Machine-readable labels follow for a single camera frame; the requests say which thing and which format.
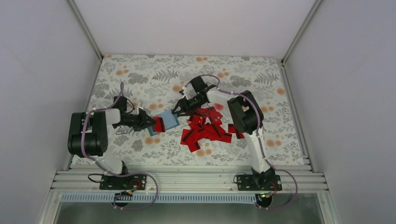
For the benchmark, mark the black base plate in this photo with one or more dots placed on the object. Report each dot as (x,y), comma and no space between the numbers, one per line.
(133,182)
(249,183)

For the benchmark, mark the floral table mat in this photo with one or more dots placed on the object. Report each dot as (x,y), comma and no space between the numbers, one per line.
(155,82)

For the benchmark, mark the red card far right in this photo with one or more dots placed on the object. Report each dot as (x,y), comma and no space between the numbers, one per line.
(232,129)

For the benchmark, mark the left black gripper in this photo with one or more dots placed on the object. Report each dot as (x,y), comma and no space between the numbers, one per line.
(144,117)

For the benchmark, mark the red card front bottom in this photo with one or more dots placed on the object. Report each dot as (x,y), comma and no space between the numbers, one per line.
(193,146)

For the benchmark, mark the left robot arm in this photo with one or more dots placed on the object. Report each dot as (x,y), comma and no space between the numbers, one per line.
(88,136)

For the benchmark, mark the pile of red cards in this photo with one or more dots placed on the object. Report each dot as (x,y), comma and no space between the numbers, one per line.
(205,124)

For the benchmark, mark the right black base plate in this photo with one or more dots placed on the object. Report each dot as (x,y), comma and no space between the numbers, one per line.
(249,183)

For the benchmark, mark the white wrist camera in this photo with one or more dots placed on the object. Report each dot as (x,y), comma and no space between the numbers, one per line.
(183,92)
(139,108)

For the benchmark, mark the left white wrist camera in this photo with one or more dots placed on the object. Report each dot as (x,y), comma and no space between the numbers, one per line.
(139,108)

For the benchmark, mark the teal card holder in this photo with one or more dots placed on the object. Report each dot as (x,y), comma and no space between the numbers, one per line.
(170,121)

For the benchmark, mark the aluminium rail frame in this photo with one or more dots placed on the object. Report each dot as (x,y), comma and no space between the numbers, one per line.
(193,179)

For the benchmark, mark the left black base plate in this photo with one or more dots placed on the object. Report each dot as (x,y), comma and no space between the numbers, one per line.
(133,182)

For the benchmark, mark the grey slotted cable duct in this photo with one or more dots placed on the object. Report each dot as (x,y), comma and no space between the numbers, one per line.
(102,197)

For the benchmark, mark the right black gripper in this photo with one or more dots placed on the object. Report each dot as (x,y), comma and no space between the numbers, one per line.
(187,108)

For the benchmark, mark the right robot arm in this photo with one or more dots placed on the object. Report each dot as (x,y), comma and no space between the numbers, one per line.
(246,116)

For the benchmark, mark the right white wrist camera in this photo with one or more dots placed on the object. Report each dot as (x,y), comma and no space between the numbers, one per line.
(183,92)

